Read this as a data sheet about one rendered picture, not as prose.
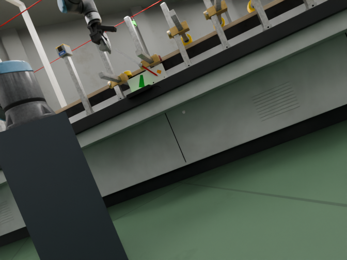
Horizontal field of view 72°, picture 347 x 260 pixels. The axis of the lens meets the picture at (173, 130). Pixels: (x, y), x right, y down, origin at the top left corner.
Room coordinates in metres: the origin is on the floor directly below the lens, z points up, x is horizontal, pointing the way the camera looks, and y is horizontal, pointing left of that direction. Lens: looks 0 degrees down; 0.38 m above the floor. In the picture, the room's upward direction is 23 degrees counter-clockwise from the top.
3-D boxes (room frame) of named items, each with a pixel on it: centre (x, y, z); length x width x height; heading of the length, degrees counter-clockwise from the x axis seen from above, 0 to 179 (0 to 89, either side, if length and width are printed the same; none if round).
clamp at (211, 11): (1.44, -0.52, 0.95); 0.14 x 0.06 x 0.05; 77
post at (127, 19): (1.55, -0.01, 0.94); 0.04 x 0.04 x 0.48; 77
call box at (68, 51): (1.67, 0.49, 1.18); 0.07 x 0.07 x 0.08; 77
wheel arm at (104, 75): (1.56, 0.21, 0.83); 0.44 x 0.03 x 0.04; 167
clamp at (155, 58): (1.55, -0.03, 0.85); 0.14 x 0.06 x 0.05; 77
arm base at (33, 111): (0.94, 0.50, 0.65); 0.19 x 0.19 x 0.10
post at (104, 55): (1.61, 0.24, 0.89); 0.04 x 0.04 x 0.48; 77
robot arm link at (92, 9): (1.48, 0.19, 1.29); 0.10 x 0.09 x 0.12; 133
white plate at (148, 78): (1.54, 0.03, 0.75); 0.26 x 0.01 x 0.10; 77
